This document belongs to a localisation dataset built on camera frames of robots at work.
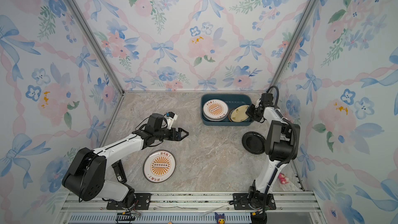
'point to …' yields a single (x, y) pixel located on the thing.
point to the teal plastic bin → (232, 100)
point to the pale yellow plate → (239, 114)
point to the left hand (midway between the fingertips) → (184, 132)
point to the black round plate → (254, 142)
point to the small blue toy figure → (219, 218)
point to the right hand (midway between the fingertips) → (248, 111)
